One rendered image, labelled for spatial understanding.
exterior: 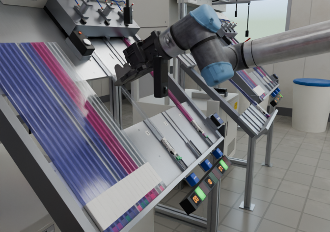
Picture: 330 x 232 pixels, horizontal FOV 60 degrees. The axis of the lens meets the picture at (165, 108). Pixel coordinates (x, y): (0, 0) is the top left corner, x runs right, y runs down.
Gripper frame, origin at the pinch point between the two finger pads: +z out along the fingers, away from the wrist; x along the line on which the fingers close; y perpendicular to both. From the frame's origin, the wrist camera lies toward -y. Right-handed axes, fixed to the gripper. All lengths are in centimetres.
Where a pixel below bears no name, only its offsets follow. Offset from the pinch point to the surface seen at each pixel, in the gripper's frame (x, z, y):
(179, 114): -18.9, -3.6, -16.5
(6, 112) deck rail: 37.3, -0.5, -0.5
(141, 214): 25.6, -9.7, -31.4
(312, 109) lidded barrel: -295, -8, -81
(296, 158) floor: -207, 12, -103
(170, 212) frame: -32, 31, -55
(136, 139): 8.9, -3.7, -17.1
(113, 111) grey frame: -32.7, 35.7, -1.6
